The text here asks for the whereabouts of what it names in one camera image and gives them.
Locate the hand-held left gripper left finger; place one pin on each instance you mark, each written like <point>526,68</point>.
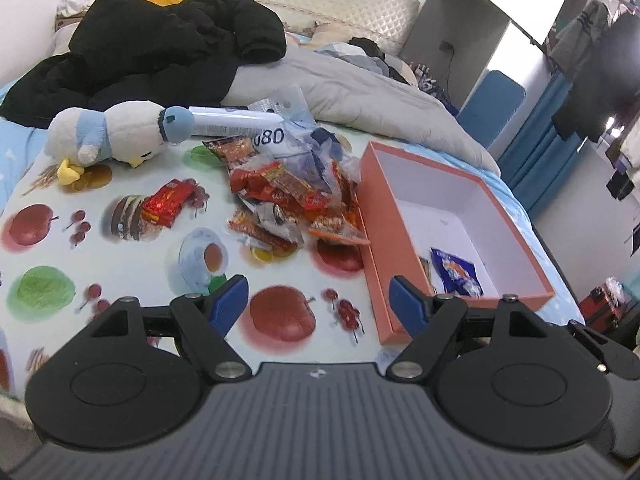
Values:
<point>230,301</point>

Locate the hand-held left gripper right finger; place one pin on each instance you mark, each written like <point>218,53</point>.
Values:
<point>405,305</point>

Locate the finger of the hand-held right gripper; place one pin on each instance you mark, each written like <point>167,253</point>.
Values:
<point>600,347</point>

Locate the orange cardboard box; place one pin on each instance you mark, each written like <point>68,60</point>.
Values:
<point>395,240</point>

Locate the pile of snack packets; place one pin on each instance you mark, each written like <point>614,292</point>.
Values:
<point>280,190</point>

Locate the blue snack packet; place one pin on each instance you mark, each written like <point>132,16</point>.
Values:
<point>457,272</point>

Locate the fruit printed mat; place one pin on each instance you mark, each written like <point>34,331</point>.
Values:
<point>125,270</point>

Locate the shiny red snack packet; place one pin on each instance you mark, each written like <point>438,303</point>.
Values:
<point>167,202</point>

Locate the white tube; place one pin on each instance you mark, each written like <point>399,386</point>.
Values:
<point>225,120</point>

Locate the clear printed plastic bag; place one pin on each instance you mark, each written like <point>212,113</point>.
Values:
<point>280,125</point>

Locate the white and blue plush penguin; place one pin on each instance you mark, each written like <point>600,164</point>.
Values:
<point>125,130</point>

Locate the blue curtain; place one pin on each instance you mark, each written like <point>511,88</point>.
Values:
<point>540,145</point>

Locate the grey blanket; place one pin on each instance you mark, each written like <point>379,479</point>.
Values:
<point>350,95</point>

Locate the blue chair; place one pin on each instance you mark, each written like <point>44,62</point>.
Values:
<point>492,105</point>

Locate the plaid shirt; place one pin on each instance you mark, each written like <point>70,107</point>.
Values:
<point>430,82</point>

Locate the black cloth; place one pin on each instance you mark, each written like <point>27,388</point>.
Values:
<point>367,47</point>

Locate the black jacket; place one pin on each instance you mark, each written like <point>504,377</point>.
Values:
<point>150,45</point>

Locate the dark hanging clothes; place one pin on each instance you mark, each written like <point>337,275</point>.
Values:
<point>600,70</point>

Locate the white cabinet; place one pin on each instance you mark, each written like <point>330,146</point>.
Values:
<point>450,10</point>

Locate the heap of clothes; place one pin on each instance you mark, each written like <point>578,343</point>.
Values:
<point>75,7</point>

